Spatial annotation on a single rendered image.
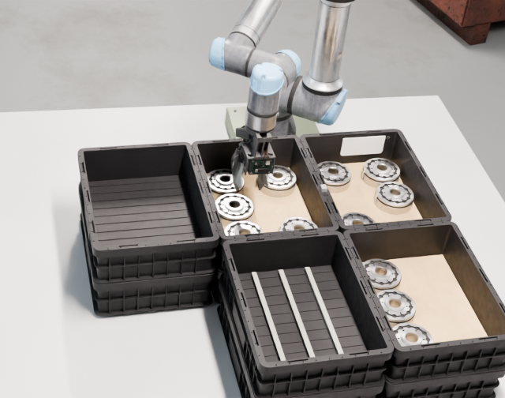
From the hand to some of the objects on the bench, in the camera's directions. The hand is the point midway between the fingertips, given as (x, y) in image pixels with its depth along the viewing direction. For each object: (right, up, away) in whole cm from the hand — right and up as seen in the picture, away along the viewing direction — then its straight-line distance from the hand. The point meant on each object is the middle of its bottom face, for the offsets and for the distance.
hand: (248, 184), depth 250 cm
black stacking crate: (-28, -20, +8) cm, 35 cm away
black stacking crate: (+11, -43, -15) cm, 46 cm away
